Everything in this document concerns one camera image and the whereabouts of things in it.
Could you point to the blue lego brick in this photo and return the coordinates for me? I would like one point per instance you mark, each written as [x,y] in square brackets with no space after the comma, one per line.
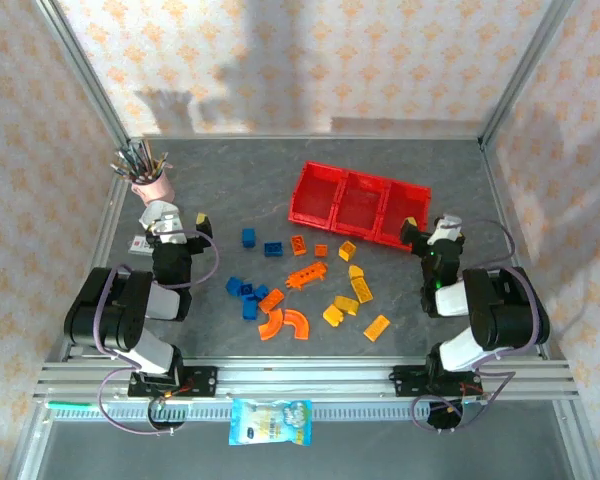
[249,237]
[273,249]
[246,290]
[250,308]
[261,291]
[234,286]

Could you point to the long yellow lego brick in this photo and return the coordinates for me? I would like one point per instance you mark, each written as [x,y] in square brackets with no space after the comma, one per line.
[376,327]
[361,290]

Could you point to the curved orange lego piece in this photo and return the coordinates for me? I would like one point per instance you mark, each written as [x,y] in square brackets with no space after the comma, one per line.
[271,326]
[300,322]

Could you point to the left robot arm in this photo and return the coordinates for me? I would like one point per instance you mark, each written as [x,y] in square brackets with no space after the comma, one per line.
[105,310]

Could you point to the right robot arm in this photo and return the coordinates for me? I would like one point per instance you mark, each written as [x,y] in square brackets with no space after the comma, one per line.
[505,310]

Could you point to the white card with red mark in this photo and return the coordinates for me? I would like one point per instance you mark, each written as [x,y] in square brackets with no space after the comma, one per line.
[140,246]

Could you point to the pink pencil cup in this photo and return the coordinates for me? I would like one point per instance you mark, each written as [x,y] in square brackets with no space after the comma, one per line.
[155,189]

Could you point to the colored pencil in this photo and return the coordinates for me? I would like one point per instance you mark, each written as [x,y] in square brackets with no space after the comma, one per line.
[145,152]
[161,161]
[121,168]

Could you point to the green plastic strip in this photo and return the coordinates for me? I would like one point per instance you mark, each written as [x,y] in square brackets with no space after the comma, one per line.
[70,404]

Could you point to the blue snack bag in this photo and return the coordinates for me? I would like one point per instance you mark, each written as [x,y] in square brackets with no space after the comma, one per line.
[270,422]

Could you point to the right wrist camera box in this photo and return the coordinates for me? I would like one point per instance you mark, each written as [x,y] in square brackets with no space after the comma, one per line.
[447,227]

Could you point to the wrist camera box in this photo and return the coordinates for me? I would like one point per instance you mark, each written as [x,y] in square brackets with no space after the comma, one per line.
[165,229]
[447,227]

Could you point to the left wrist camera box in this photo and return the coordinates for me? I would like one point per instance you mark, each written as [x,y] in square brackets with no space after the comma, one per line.
[165,229]

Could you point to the aluminium side rail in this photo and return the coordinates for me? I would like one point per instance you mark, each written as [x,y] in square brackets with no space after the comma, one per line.
[502,200]
[105,220]

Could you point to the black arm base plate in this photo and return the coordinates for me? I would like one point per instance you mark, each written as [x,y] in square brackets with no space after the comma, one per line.
[205,380]
[405,380]

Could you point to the aluminium back rail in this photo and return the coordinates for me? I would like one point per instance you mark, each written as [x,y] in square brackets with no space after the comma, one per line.
[305,136]

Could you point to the aluminium mounting rail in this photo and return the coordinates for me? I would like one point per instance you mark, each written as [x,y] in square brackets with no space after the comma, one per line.
[305,375]

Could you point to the aluminium frame post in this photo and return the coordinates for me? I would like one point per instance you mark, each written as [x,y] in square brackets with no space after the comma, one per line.
[523,75]
[88,75]

